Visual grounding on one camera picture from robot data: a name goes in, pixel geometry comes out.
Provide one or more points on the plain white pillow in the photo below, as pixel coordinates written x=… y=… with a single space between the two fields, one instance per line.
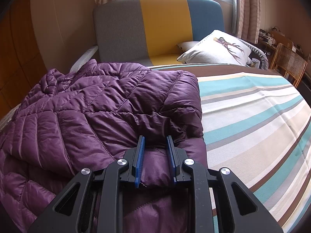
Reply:
x=187 y=45

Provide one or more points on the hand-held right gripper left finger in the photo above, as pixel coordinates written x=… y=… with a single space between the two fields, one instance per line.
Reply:
x=140 y=160

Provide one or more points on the rattan chair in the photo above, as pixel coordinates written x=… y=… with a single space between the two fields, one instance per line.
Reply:
x=289 y=62

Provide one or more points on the wooden wardrobe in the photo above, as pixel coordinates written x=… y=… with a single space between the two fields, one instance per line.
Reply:
x=17 y=53

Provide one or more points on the striped pink curtain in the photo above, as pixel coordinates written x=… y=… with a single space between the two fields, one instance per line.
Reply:
x=247 y=12

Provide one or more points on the purple quilted down jacket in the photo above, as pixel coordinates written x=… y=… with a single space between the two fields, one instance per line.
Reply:
x=97 y=116

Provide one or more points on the grey striped cushion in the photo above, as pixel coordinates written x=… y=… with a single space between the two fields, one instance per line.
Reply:
x=261 y=53

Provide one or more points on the grey yellow blue headboard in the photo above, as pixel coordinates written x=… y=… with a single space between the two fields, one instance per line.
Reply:
x=121 y=29

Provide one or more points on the dark low cabinet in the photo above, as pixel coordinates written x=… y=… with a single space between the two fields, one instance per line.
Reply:
x=305 y=82

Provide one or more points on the cluttered wooden desk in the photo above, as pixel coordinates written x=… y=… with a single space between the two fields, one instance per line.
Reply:
x=279 y=40

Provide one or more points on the bed with striped sheet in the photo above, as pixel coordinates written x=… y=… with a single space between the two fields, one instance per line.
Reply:
x=243 y=116

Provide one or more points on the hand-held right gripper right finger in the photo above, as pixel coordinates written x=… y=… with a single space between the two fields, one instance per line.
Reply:
x=171 y=160

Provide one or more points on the white pillow with deer print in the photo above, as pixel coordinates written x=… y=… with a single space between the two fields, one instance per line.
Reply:
x=213 y=51

